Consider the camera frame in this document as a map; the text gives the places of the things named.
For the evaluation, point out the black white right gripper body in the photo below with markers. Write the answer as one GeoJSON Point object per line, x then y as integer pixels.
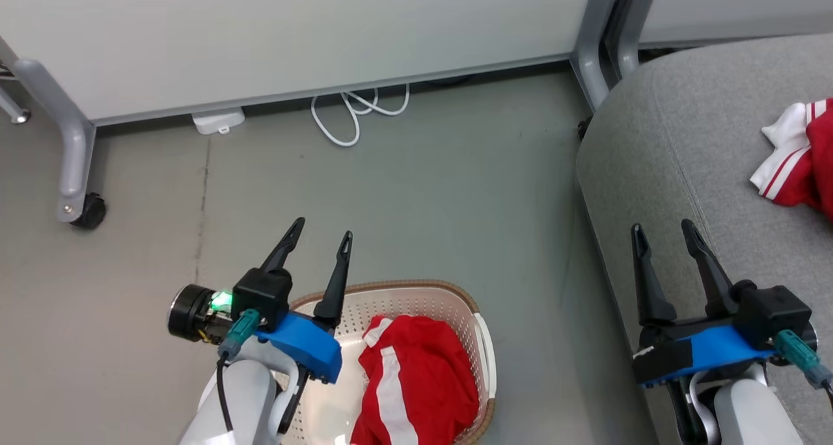
{"type": "Point", "coordinates": [664, 354]}

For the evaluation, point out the black caster wheel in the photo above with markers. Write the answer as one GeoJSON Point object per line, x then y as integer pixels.
{"type": "Point", "coordinates": [91, 212]}

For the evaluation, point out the cream plastic laundry basket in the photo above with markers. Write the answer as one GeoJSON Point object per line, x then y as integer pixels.
{"type": "Point", "coordinates": [416, 302]}

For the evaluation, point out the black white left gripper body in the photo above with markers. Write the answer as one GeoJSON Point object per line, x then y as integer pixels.
{"type": "Point", "coordinates": [195, 313]}

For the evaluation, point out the white power box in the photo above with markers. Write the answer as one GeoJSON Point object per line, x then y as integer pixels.
{"type": "Point", "coordinates": [218, 121]}

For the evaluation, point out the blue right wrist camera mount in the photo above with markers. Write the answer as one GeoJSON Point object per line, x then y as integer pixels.
{"type": "Point", "coordinates": [722, 347]}

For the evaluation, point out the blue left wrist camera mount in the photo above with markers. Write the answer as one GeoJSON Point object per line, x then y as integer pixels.
{"type": "Point", "coordinates": [306, 347]}

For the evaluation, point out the small white partition panel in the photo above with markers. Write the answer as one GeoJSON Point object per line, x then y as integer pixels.
{"type": "Point", "coordinates": [742, 6]}

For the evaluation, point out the red jersey with white sleeve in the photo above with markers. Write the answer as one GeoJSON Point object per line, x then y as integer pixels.
{"type": "Point", "coordinates": [810, 165]}

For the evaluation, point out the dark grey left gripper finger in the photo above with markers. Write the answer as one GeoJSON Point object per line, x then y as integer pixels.
{"type": "Point", "coordinates": [285, 250]}
{"type": "Point", "coordinates": [335, 289]}

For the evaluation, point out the large white partition panel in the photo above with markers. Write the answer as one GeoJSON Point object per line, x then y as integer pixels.
{"type": "Point", "coordinates": [293, 28]}

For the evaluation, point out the grey partition foot with caster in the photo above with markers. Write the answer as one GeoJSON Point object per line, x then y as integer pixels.
{"type": "Point", "coordinates": [73, 146]}

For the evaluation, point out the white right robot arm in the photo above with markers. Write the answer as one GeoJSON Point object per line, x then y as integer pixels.
{"type": "Point", "coordinates": [748, 412]}

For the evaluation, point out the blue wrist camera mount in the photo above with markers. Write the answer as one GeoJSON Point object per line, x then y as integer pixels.
{"type": "Point", "coordinates": [306, 347]}
{"type": "Point", "coordinates": [722, 347]}

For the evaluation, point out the red garment with white stripe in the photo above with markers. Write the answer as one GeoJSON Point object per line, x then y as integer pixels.
{"type": "Point", "coordinates": [429, 367]}

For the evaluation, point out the grey fabric sofa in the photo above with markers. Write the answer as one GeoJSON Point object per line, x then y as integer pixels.
{"type": "Point", "coordinates": [683, 139]}

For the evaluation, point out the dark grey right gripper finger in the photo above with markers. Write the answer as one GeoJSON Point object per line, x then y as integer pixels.
{"type": "Point", "coordinates": [651, 295]}
{"type": "Point", "coordinates": [714, 282]}

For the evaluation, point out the grey metal table leg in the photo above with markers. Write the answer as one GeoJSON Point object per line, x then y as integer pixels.
{"type": "Point", "coordinates": [13, 110]}

